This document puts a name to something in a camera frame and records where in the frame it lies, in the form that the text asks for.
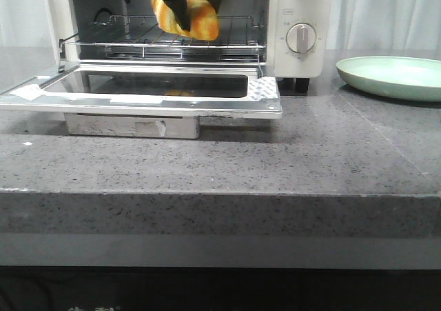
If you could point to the white Toshiba toaster oven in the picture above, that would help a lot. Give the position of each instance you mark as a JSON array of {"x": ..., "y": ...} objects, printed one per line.
[{"x": 278, "y": 16}]

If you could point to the lower timer knob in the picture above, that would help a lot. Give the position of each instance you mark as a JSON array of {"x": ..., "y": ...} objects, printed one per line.
[{"x": 301, "y": 38}]

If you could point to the metal wire oven rack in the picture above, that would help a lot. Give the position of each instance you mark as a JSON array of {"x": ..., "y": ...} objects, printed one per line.
[{"x": 241, "y": 42}]

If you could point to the light green plate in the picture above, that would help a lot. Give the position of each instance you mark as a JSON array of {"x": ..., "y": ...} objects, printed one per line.
[{"x": 404, "y": 78}]

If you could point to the yellow striped croissant bread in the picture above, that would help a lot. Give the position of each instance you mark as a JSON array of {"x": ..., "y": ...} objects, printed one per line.
[{"x": 204, "y": 22}]

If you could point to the glass oven door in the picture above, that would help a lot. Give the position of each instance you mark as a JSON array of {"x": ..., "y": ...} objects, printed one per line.
[{"x": 122, "y": 99}]

